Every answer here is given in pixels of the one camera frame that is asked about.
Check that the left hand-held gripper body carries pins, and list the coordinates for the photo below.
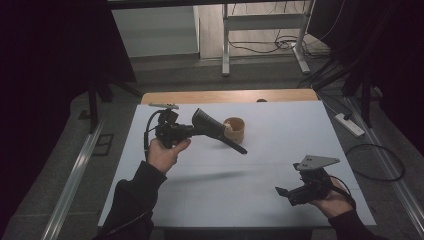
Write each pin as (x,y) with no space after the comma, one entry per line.
(170,130)

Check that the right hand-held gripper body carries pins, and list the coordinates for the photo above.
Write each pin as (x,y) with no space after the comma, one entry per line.
(313,186)

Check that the black comb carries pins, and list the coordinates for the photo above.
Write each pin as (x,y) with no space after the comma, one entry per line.
(210,125)

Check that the tan wooden cup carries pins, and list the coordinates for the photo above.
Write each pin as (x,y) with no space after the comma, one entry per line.
(237,130)

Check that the person's left hand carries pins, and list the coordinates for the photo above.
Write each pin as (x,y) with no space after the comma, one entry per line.
(161,156)

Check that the person's right hand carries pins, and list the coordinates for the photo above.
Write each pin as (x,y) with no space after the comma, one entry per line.
(336,203)

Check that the white table cover sheet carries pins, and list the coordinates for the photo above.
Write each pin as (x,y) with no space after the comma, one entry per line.
(283,133)

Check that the dark floor socket cover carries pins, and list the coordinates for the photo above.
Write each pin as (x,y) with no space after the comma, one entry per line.
(103,145)

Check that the white power strip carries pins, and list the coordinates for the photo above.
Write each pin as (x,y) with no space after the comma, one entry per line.
(350,125)

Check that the black stand legs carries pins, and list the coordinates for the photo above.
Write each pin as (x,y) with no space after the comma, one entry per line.
(93,106)
(366,100)

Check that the white panel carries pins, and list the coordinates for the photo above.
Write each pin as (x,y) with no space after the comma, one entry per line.
(156,31)

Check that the dark curtain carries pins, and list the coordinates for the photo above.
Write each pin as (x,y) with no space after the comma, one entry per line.
(393,50)
(50,66)

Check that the aluminium floor rail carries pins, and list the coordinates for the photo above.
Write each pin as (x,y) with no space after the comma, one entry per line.
(71,186)
(396,186)

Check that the white metal stand frame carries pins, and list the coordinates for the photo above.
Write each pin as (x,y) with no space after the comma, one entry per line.
(263,21)

